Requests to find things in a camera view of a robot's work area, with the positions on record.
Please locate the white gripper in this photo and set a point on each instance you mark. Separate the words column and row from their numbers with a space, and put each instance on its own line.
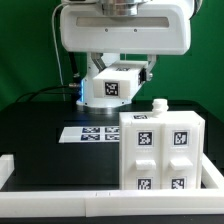
column 157, row 29

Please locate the white cabinet top block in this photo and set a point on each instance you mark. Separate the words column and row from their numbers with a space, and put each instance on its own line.
column 121, row 80

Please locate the white cabinet door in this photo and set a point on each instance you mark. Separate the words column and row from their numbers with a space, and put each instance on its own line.
column 142, row 164
column 180, row 156

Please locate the white cabinet box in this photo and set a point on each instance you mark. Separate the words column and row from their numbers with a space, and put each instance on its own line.
column 162, row 115

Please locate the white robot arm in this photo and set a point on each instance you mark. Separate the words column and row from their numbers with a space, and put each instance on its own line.
column 117, row 8

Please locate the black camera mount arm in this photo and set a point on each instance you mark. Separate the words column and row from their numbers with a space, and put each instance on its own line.
column 76, row 75

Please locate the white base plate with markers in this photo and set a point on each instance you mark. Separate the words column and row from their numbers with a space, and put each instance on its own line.
column 86, row 134

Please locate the white U-shaped boundary frame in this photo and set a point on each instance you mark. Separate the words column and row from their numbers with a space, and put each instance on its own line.
column 209, row 200

